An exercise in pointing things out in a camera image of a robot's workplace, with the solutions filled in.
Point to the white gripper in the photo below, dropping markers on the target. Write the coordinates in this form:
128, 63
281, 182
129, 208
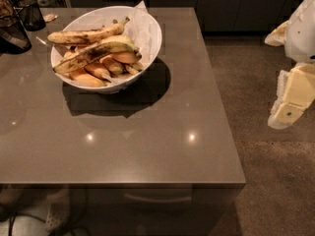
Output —
301, 33

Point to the long spotted banana front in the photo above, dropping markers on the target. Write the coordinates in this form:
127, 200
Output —
92, 53

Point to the long spotted banana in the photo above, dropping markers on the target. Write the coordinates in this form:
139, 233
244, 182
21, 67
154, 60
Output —
92, 53
84, 37

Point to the white bowl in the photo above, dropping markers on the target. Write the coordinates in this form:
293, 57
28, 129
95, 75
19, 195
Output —
143, 29

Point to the small orange banana bunch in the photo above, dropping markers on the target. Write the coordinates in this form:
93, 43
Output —
103, 72

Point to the long spotted banana back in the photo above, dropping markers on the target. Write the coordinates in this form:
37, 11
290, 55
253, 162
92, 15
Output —
84, 37

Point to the small wrapper on table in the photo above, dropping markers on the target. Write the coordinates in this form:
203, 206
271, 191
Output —
50, 17

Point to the white perforated shoe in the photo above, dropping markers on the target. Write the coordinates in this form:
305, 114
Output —
58, 209

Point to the black mesh cup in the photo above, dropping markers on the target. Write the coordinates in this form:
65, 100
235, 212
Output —
31, 17

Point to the dark appliance at left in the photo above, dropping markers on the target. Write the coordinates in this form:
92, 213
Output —
13, 38

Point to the drawer handle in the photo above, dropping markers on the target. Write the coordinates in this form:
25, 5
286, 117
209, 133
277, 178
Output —
158, 200

